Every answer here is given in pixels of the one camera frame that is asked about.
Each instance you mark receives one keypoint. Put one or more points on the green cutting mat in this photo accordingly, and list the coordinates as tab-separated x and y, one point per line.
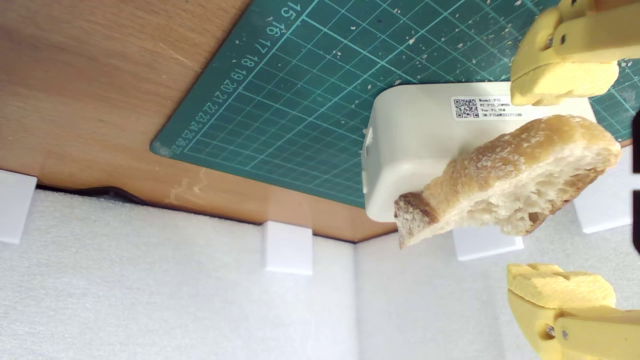
310	90

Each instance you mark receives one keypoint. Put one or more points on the white rounded block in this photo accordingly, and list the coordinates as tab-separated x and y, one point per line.
415	140

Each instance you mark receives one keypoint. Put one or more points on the brown bread slice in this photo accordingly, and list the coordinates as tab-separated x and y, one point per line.
510	180

